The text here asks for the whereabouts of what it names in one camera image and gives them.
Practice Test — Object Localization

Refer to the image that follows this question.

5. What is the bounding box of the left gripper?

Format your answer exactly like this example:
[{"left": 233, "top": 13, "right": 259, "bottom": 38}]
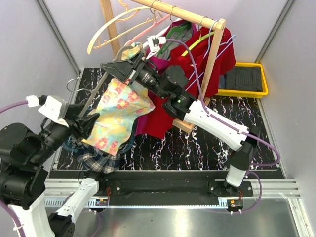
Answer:
[{"left": 29, "top": 102, "right": 100, "bottom": 163}]

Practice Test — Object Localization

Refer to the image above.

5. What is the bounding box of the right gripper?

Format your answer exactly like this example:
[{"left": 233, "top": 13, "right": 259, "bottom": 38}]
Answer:
[{"left": 100, "top": 51, "right": 169, "bottom": 100}]

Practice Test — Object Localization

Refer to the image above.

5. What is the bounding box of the grey hanger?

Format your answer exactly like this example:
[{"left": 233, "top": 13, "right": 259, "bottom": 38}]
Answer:
[{"left": 66, "top": 45, "right": 135, "bottom": 117}]

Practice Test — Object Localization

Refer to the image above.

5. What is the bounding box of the floral pastel garment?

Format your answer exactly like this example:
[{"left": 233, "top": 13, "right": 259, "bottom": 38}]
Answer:
[{"left": 81, "top": 41, "right": 156, "bottom": 157}]

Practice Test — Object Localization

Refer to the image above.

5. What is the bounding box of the navy plaid skirt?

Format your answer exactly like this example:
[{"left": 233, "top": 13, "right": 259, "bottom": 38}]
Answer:
[{"left": 71, "top": 152, "right": 122, "bottom": 174}]

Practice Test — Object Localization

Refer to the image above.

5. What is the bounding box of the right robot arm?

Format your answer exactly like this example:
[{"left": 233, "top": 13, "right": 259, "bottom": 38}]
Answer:
[{"left": 100, "top": 52, "right": 260, "bottom": 196}]

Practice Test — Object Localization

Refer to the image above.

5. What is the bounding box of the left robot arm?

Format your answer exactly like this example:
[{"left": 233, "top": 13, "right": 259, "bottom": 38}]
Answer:
[{"left": 0, "top": 104, "right": 107, "bottom": 237}]

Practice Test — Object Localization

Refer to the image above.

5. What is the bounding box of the pink hanger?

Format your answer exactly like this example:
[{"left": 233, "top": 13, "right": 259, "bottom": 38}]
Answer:
[{"left": 124, "top": 8, "right": 171, "bottom": 46}]

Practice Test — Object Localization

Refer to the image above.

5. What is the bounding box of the magenta skirt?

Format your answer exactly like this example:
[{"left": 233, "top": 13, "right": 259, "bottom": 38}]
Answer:
[{"left": 136, "top": 20, "right": 186, "bottom": 139}]

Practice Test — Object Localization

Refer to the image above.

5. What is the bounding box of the green hanger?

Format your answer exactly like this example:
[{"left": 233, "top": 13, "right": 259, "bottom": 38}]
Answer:
[{"left": 157, "top": 21, "right": 191, "bottom": 56}]

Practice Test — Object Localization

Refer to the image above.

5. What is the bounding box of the yellow-green hanger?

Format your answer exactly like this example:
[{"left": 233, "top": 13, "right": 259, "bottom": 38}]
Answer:
[{"left": 181, "top": 32, "right": 214, "bottom": 57}]

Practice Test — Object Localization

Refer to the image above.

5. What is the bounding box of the red skirt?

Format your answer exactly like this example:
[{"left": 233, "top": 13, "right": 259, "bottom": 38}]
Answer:
[{"left": 136, "top": 20, "right": 236, "bottom": 139}]

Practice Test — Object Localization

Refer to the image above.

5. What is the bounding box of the teal transparent basin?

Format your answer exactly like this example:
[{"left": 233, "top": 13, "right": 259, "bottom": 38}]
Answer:
[{"left": 63, "top": 136, "right": 135, "bottom": 158}]

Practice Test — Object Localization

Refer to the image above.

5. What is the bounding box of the white garment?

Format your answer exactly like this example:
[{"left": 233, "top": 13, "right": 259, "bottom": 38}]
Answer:
[{"left": 140, "top": 41, "right": 149, "bottom": 55}]

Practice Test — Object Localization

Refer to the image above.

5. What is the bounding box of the grey garment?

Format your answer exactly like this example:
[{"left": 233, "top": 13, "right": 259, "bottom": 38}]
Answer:
[{"left": 157, "top": 25, "right": 194, "bottom": 60}]

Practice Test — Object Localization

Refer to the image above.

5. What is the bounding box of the blue-grey folded cloth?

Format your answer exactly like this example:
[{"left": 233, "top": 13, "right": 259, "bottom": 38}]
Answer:
[{"left": 218, "top": 75, "right": 225, "bottom": 89}]

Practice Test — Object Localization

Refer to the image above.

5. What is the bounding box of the yellow plastic bin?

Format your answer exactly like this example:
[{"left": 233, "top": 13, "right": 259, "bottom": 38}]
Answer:
[{"left": 216, "top": 62, "right": 269, "bottom": 99}]

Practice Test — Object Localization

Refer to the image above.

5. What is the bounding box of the wooden clothes rack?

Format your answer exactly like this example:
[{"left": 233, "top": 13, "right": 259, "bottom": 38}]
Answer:
[{"left": 98, "top": 0, "right": 227, "bottom": 134}]

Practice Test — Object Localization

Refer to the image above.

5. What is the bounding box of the dark striped folded cloth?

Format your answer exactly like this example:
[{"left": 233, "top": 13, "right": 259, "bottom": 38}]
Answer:
[{"left": 224, "top": 67, "right": 263, "bottom": 92}]

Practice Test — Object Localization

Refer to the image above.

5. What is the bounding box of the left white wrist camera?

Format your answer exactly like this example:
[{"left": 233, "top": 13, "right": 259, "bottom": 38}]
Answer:
[{"left": 26, "top": 95, "right": 69, "bottom": 124}]

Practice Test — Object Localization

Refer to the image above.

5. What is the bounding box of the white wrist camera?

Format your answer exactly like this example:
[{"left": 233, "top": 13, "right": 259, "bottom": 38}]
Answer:
[
  {"left": 146, "top": 35, "right": 166, "bottom": 60},
  {"left": 26, "top": 95, "right": 69, "bottom": 124}
]

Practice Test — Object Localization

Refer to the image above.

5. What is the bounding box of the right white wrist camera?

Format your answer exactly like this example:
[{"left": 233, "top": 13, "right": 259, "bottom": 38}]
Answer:
[{"left": 146, "top": 35, "right": 166, "bottom": 60}]

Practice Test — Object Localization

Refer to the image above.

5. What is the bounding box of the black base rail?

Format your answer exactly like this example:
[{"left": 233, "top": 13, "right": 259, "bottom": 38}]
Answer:
[{"left": 85, "top": 171, "right": 254, "bottom": 208}]

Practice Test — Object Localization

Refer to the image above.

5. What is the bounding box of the light blue wire hanger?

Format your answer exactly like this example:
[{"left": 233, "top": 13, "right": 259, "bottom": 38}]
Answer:
[{"left": 187, "top": 18, "right": 236, "bottom": 97}]

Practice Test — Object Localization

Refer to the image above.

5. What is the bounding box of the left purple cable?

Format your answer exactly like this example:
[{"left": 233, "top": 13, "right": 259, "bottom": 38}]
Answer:
[{"left": 0, "top": 100, "right": 103, "bottom": 237}]

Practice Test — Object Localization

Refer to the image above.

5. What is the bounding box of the purple cable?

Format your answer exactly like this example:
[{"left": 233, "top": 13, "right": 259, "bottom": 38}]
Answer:
[
  {"left": 0, "top": 100, "right": 103, "bottom": 237},
  {"left": 165, "top": 38, "right": 281, "bottom": 214}
]

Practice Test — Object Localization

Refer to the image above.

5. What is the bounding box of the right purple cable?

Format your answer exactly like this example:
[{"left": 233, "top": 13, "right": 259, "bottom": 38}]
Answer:
[{"left": 165, "top": 38, "right": 281, "bottom": 214}]

